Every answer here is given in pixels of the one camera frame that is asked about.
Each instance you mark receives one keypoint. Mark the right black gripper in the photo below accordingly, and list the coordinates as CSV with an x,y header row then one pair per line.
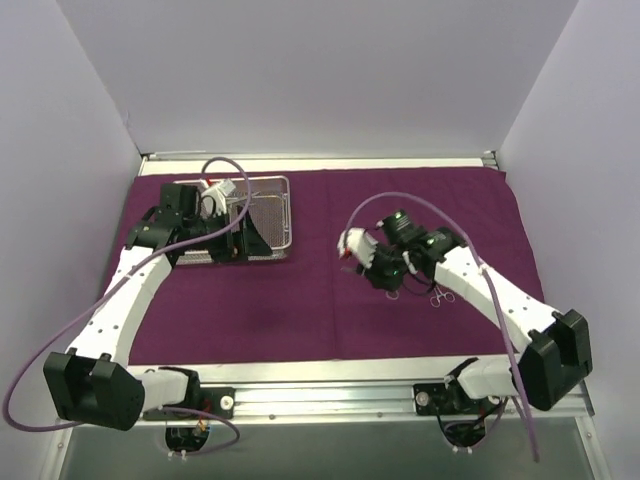
x,y
370,270

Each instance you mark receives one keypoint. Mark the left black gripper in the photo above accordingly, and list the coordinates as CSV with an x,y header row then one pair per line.
x,y
238,237

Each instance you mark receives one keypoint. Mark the wire mesh instrument tray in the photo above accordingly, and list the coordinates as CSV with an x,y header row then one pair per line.
x,y
269,202

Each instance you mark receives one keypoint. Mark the purple cloth wrap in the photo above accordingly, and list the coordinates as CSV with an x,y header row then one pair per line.
x,y
308,307

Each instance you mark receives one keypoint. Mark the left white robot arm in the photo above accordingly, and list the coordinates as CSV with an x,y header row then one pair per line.
x,y
90,383

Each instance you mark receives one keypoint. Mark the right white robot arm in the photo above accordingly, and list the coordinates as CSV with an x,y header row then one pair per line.
x,y
548,351

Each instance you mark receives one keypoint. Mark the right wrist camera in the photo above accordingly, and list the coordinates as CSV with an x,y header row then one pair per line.
x,y
357,243

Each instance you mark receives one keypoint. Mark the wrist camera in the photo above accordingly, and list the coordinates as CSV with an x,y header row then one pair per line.
x,y
357,243
221,189

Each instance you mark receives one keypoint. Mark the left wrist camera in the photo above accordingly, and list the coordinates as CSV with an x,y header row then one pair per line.
x,y
221,189

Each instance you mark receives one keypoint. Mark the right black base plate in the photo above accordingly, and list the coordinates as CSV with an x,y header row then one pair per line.
x,y
448,399

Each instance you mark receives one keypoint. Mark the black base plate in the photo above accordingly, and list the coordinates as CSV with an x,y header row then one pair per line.
x,y
217,400
448,399

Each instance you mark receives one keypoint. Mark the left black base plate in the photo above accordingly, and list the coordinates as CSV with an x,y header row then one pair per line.
x,y
217,400

